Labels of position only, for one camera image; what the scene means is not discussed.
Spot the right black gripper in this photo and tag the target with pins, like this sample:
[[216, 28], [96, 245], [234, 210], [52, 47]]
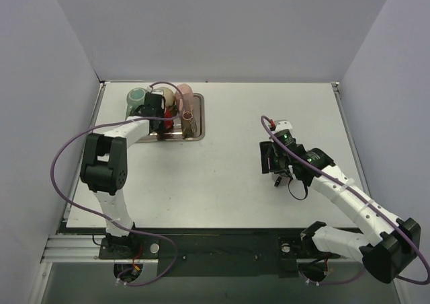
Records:
[[265, 157]]

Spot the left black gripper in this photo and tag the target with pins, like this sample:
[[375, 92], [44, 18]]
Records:
[[158, 126]]

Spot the red mug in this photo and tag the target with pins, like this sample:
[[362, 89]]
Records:
[[165, 126]]

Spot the lilac mug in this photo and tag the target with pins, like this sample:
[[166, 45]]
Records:
[[284, 179]]

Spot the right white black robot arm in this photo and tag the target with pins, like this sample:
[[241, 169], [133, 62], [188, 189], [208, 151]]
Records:
[[385, 243]]

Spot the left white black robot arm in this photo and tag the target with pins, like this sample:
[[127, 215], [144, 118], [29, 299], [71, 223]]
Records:
[[104, 168]]

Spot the beige mug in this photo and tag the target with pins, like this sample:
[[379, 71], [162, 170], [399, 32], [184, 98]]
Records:
[[169, 97]]

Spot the green mug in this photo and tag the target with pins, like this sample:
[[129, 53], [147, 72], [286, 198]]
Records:
[[134, 99]]

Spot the pink mug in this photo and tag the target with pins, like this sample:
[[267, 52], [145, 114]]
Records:
[[184, 98]]

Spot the brown patterned mug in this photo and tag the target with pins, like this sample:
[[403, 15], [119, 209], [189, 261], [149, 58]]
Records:
[[188, 125]]

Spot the steel tray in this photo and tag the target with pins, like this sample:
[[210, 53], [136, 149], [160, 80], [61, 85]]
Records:
[[175, 134]]

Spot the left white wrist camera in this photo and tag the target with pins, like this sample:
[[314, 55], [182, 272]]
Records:
[[157, 91]]

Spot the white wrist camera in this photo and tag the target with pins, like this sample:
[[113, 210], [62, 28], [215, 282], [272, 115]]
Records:
[[157, 91], [279, 125]]

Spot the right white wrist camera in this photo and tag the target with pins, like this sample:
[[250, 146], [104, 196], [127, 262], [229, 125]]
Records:
[[279, 125]]

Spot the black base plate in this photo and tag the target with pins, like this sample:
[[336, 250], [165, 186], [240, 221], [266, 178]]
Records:
[[316, 265]]

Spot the aluminium rail frame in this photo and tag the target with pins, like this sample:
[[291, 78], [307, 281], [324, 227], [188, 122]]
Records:
[[79, 248]]

